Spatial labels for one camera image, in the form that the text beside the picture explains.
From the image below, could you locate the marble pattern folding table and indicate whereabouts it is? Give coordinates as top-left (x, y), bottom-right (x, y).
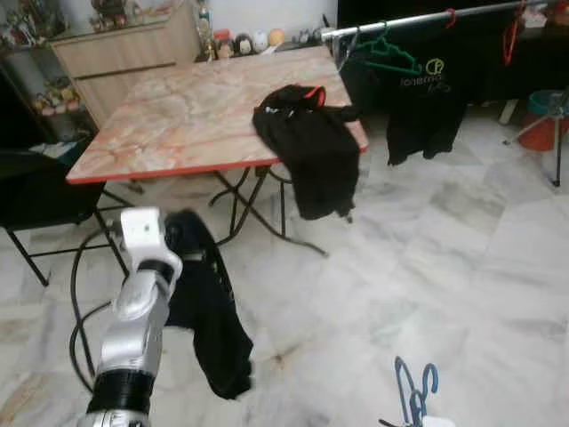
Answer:
top-left (67, 46), bottom-right (371, 259)

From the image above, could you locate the black garment with red trim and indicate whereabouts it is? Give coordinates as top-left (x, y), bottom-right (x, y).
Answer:
top-left (252, 83), bottom-right (365, 222)

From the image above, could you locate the blue plastic hanger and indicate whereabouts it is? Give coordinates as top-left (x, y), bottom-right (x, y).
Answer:
top-left (394, 356), bottom-right (439, 426)

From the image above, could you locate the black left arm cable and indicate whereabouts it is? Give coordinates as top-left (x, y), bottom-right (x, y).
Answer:
top-left (69, 227), bottom-right (125, 392)

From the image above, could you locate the black chair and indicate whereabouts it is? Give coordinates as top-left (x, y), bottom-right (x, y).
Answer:
top-left (0, 147), bottom-right (130, 287)

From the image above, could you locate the light wooden cabinet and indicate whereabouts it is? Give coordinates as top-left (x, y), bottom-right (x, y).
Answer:
top-left (49, 9), bottom-right (205, 125)

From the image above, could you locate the green plastic hanger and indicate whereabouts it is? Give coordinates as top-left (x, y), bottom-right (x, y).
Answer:
top-left (360, 25), bottom-right (424, 77)

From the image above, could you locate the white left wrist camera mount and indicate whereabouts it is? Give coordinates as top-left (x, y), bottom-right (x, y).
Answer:
top-left (118, 206), bottom-right (170, 268)

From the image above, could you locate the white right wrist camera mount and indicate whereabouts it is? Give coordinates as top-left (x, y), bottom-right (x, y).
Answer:
top-left (411, 414), bottom-right (454, 427)

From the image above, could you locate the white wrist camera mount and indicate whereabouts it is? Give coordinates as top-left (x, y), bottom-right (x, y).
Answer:
top-left (118, 206), bottom-right (170, 268)
top-left (411, 414), bottom-right (454, 427)

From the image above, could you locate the black television console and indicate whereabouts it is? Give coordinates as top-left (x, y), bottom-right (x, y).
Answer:
top-left (336, 0), bottom-right (569, 117)

